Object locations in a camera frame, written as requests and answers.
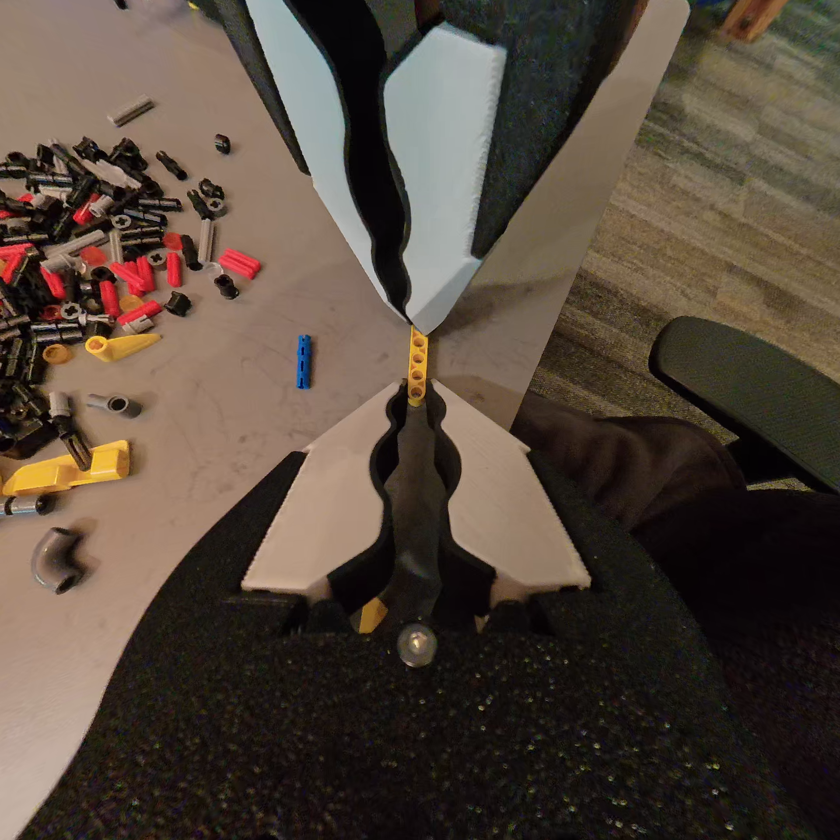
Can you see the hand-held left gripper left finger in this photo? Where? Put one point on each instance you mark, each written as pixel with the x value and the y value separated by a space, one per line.
pixel 308 525

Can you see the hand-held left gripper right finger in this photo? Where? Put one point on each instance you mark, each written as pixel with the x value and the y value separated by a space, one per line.
pixel 512 518

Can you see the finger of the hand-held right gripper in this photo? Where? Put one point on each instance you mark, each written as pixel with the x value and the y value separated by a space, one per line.
pixel 439 164
pixel 302 98

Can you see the blue plastic pin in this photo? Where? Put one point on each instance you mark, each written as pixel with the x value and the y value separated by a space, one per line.
pixel 303 361

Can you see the short yellow holed beam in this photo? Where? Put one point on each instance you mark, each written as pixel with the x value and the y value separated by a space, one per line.
pixel 412 367

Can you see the grey pipe elbow piece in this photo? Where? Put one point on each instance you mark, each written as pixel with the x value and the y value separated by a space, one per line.
pixel 52 558

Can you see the small black bush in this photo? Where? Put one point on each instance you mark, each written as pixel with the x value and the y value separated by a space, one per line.
pixel 222 144

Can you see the black plastic pin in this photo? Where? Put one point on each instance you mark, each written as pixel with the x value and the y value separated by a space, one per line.
pixel 171 165

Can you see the grey ridged axle connector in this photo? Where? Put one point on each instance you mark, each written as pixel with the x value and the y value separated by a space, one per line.
pixel 130 111

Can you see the red pin connector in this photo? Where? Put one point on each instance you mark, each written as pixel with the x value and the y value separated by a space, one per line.
pixel 239 263

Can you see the person's dark clothing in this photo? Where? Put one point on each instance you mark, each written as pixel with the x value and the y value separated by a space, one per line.
pixel 722 525

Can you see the wooden furniture leg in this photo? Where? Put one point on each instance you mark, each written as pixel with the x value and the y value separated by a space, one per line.
pixel 748 16

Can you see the grey round connector piece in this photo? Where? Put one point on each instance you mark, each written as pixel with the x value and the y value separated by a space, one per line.
pixel 118 405

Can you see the yellow tooth piece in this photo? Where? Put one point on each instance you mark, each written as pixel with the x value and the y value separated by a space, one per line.
pixel 124 346

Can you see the pile of black red pieces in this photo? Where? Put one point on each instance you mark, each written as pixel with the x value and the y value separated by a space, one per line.
pixel 65 216

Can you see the black grey long pin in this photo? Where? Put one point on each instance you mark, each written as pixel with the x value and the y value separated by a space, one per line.
pixel 65 420

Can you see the yellow flat panel piece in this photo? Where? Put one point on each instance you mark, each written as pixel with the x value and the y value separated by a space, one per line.
pixel 39 474

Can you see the black chair armrest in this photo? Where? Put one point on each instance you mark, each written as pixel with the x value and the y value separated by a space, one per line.
pixel 754 387

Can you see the grey black axle pin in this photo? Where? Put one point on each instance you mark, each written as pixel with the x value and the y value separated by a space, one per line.
pixel 26 506

